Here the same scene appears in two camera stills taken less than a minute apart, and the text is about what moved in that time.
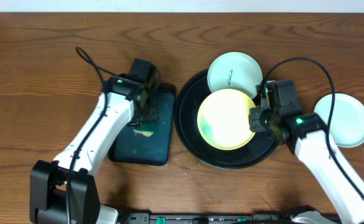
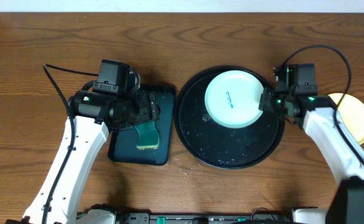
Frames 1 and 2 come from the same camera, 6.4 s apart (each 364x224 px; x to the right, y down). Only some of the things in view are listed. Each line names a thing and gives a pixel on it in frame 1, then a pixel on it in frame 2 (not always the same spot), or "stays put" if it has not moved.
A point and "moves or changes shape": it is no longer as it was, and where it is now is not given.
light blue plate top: [234, 70] -> [233, 98]
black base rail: [256, 218] stays put
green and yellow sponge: [146, 129] moves or changes shape
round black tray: [260, 146] stays put
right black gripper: [255, 124] -> [265, 104]
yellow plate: [223, 119] -> [354, 116]
